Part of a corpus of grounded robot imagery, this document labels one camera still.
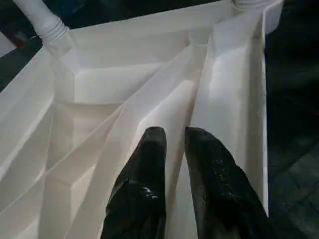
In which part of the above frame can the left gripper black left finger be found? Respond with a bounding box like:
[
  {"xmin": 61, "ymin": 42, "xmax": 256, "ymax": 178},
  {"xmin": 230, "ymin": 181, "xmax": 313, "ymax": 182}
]
[{"xmin": 101, "ymin": 126, "xmax": 167, "ymax": 239}]

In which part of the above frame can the white plastic table top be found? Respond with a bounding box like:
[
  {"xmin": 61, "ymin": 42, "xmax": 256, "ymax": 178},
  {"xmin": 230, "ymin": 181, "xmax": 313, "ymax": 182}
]
[{"xmin": 0, "ymin": 0, "xmax": 285, "ymax": 239}]

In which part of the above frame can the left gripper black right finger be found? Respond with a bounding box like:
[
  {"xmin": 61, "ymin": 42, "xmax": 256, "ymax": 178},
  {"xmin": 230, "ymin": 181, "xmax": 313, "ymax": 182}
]
[{"xmin": 184, "ymin": 126, "xmax": 275, "ymax": 239}]

